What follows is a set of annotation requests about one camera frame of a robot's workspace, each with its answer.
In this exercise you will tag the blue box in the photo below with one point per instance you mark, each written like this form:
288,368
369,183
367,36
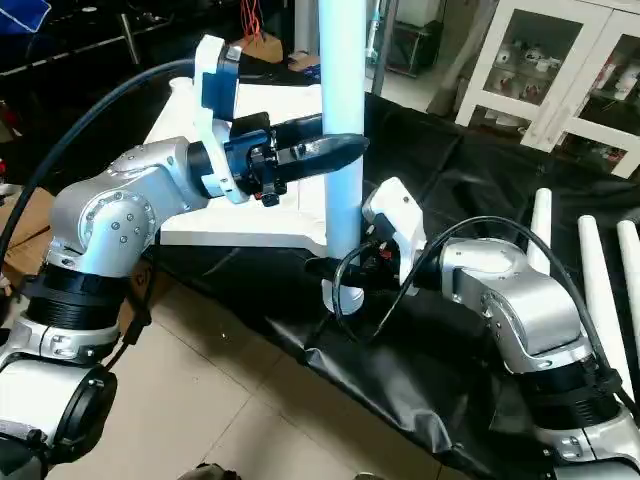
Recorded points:
310,70

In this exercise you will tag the dark metal stand pole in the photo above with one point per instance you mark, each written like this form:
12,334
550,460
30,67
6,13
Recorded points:
388,40

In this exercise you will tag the teal and white pole tool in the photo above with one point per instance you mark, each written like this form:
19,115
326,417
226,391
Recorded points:
372,25

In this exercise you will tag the white plastic table leg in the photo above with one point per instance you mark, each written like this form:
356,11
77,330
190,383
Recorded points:
540,230
605,300
343,100
630,255

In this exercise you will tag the grey metal post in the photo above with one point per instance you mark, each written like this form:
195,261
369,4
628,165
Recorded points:
130,38

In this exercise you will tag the white plastic table top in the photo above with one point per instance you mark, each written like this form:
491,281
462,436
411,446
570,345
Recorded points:
290,215

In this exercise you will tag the brown cardboard box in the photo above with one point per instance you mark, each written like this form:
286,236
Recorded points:
25,240

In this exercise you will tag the black mat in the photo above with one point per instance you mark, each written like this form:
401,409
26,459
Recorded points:
420,380

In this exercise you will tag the white glass-door cabinet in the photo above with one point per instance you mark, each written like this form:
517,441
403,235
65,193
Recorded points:
560,70

